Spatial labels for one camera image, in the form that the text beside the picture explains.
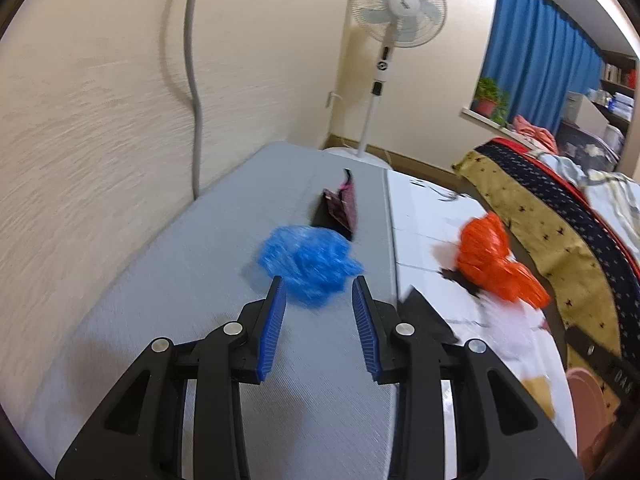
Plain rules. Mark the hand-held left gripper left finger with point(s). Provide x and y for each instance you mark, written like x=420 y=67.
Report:
x=272 y=330

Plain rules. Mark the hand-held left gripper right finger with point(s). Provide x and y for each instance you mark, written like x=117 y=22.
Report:
x=364 y=330

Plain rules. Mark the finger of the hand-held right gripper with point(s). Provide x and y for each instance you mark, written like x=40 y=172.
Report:
x=587 y=347

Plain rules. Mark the blue plastic bag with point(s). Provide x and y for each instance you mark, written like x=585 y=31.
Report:
x=310 y=262

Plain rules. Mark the white printed mat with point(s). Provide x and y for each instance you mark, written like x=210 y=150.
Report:
x=425 y=220

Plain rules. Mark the dark red wallet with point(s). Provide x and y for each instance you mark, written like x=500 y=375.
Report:
x=340 y=205

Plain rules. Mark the orange plastic bag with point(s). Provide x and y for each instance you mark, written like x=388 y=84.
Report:
x=492 y=255

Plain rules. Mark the star print blanket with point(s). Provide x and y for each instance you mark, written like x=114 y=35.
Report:
x=545 y=210

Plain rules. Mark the striped duvet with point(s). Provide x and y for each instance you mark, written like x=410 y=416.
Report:
x=610 y=195

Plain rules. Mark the clear storage bin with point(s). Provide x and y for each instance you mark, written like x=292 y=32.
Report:
x=590 y=147

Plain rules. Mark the pink cloth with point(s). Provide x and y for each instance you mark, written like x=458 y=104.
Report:
x=535 y=135

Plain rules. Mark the white box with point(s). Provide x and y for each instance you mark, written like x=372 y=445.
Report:
x=585 y=112

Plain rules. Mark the white windowsill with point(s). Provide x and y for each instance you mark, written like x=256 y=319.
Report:
x=487 y=121

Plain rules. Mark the potted green plant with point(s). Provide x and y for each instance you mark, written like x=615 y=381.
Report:
x=487 y=102

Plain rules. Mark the dark bookshelf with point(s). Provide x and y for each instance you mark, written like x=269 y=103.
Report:
x=620 y=75

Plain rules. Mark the blue curtain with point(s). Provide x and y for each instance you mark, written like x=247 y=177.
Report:
x=540 y=55

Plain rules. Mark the white standing fan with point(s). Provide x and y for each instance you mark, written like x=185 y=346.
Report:
x=397 y=5

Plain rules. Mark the white wall outlet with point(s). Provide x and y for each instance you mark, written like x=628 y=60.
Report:
x=329 y=99

